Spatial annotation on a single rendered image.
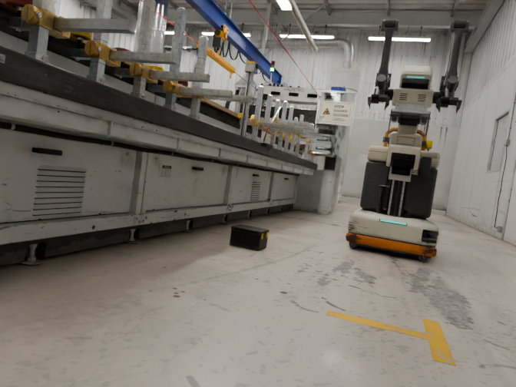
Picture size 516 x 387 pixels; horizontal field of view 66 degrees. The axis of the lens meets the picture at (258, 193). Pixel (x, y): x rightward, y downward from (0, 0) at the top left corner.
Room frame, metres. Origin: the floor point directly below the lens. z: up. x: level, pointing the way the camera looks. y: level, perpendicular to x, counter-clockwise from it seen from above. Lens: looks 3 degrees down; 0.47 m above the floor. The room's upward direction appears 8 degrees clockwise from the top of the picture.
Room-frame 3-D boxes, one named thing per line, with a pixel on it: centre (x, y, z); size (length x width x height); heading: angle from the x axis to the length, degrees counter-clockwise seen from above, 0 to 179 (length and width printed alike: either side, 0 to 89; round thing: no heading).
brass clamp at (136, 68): (1.68, 0.54, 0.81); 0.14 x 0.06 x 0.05; 162
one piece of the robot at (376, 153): (3.25, -1.12, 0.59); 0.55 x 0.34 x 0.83; 72
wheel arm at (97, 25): (1.20, 0.62, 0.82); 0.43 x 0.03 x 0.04; 72
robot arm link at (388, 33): (2.79, -0.74, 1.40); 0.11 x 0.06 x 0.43; 72
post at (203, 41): (2.13, 0.39, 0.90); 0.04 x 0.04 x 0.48; 72
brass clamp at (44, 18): (1.20, 0.69, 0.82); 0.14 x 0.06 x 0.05; 162
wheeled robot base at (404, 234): (3.16, -1.09, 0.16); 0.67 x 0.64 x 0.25; 162
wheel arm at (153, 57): (1.44, 0.54, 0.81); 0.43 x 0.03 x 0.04; 72
